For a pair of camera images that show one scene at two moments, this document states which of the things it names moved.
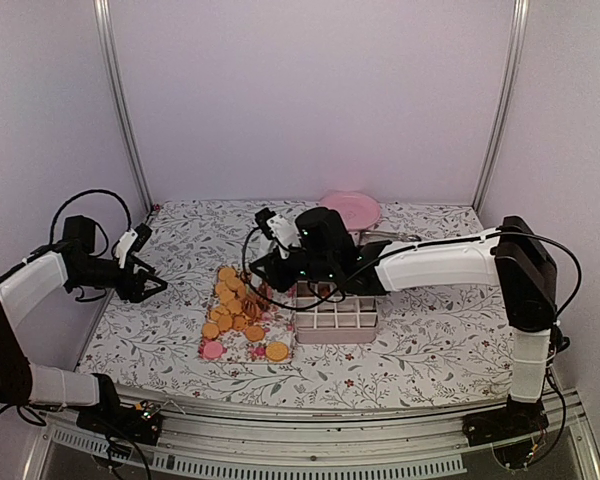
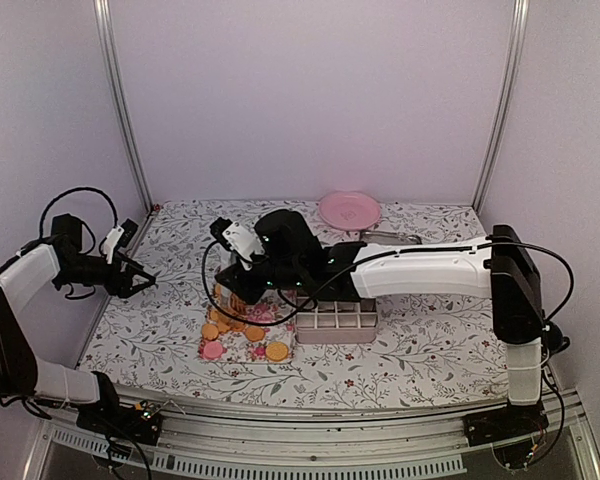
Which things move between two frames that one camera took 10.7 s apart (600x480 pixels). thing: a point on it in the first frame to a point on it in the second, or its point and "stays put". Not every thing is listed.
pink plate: (359, 211) stays put
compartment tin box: (325, 316) stays put
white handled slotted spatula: (257, 301) to (227, 299)
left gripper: (133, 292) stays put
